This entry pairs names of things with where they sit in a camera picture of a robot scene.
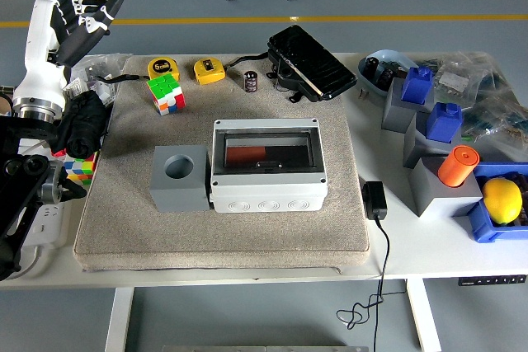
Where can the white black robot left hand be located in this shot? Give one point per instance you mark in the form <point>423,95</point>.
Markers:
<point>41,51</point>

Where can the orange battery cylinder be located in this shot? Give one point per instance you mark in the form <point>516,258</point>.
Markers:
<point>458,166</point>
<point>245,155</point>

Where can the white junction box clear lid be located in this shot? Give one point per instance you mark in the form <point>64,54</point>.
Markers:
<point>268,199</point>

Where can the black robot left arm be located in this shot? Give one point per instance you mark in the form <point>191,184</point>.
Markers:
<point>20,187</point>

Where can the clear plastic bags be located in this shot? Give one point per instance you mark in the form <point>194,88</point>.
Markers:
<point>103,67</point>

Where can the black cloth bundle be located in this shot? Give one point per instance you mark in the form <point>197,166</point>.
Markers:
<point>84,129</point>

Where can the round yellow tape measure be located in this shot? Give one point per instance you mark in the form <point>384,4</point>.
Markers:
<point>161,67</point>

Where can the multicolour puzzle cube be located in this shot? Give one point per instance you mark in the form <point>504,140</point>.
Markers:
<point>80,168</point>

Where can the green-topped puzzle cube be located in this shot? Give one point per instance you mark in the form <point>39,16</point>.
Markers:
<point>165,94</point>

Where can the squarish yellow tape measure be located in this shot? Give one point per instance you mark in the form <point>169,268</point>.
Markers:
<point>208,72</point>

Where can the white power strip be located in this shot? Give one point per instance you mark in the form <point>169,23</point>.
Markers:
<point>49,224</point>

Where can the grey block with round hole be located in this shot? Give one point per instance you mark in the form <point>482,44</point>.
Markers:
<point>177,196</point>

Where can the black capacitor cylinder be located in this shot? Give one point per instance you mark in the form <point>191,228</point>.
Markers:
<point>251,82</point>

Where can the black hard case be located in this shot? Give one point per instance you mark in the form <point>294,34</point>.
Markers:
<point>313,59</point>

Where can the white table leg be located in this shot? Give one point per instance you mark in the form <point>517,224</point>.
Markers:
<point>425,319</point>
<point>119,319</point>

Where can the grey-brown mat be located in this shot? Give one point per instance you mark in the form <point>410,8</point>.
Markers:
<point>247,240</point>

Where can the light blue bowl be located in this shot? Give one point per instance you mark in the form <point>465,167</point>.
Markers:
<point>371,85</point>

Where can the grey holder block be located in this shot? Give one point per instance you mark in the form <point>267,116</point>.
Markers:
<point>433,196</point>
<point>416,146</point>
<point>396,115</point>

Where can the black power adapter plug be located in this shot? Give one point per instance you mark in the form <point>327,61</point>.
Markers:
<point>374,199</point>

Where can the blue plastic block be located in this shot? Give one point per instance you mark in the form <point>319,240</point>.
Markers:
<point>416,86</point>
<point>443,123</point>

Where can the clear bags of components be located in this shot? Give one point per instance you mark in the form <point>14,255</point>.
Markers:
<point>495,113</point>

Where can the blue storage bin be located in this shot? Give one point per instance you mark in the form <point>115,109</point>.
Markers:
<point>482,229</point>

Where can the yellow lemon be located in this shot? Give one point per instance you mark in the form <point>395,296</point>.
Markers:
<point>502,200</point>

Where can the black table control panel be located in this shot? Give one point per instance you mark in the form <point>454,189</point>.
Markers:
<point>491,280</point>

